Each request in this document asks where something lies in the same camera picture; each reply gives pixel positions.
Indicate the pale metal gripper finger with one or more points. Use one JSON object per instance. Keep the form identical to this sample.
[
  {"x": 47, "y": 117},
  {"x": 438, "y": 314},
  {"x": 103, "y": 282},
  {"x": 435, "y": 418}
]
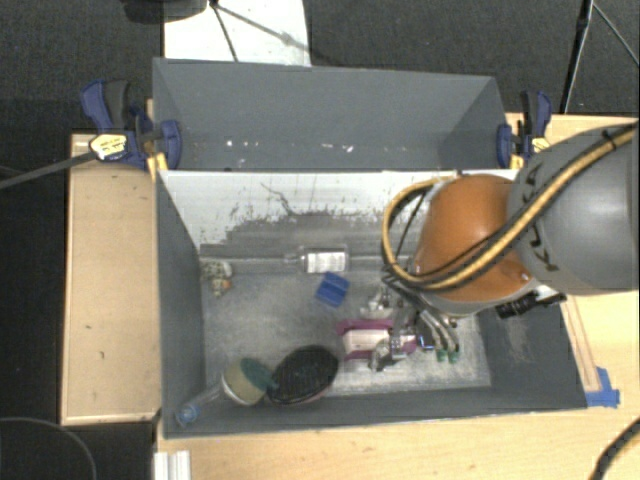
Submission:
[
  {"x": 397, "y": 348},
  {"x": 381, "y": 358}
]

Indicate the purple and white box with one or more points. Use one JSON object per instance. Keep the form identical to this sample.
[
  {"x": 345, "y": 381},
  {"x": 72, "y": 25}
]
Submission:
[{"x": 361, "y": 340}]

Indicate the white small plastic piece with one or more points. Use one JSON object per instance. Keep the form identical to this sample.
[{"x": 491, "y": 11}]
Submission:
[{"x": 374, "y": 309}]

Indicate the black oval brush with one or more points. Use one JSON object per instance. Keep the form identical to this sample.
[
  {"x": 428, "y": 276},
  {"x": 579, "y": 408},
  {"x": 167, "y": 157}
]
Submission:
[{"x": 305, "y": 375}]

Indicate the blue ridged block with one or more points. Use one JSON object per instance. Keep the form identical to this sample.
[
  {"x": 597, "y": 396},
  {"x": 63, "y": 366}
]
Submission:
[{"x": 331, "y": 289}]

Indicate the clear plastic bottle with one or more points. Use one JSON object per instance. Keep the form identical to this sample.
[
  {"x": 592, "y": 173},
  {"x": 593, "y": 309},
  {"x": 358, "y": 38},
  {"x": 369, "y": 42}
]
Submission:
[{"x": 325, "y": 261}]

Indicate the grey speckled toy animal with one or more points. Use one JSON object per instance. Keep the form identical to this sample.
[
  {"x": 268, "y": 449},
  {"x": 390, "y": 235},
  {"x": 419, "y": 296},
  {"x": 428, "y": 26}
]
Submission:
[{"x": 216, "y": 272}]

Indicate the grey metal bin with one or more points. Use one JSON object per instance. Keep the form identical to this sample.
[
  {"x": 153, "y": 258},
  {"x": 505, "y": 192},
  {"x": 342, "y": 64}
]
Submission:
[{"x": 300, "y": 118}]

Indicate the pale wood flat board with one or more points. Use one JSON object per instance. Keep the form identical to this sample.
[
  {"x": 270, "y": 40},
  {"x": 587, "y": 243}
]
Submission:
[{"x": 110, "y": 293}]

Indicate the black cylinder on white bracket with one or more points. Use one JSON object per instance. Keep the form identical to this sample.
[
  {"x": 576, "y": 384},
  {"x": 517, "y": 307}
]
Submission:
[{"x": 520, "y": 305}]

